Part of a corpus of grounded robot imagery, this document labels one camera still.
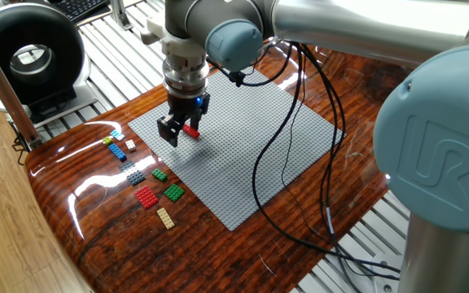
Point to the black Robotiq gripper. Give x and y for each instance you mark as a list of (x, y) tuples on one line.
[(183, 106)]

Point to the red long Lego brick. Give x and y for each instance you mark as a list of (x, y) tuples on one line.
[(191, 131)]

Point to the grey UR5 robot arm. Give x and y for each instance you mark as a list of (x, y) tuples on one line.
[(381, 24)]

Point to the white Lego brick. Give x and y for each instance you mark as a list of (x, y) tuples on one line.
[(130, 145)]

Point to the small green Lego brick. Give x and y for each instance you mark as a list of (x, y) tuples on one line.
[(159, 175)]

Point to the grey Lego baseplate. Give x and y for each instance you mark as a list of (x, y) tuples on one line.
[(234, 163)]

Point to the light blue Lego plate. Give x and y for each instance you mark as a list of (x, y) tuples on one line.
[(117, 135)]

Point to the green square Lego plate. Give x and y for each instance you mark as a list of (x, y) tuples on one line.
[(174, 192)]

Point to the blue Lego brick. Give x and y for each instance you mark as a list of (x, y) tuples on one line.
[(117, 151)]

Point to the dark grey Lego plate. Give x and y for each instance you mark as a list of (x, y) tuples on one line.
[(133, 174)]

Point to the lime green Lego brick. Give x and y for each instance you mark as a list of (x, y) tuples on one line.
[(108, 141)]

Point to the red square Lego plate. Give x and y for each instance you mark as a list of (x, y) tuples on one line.
[(146, 197)]

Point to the tan Lego plate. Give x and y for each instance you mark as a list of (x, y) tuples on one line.
[(165, 218)]

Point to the glossy wood-grain mat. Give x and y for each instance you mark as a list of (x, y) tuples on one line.
[(218, 260)]

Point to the black keyboard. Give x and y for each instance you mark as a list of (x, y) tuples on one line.
[(75, 8)]

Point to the brown wooden pole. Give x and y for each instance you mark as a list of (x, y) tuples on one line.
[(2, 85)]

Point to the aluminium mounting plate with bolts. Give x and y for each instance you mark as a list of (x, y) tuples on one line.
[(381, 282)]

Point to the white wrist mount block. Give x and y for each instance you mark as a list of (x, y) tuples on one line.
[(175, 40)]

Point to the aluminium profile bracket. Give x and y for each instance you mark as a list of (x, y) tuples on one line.
[(118, 16)]

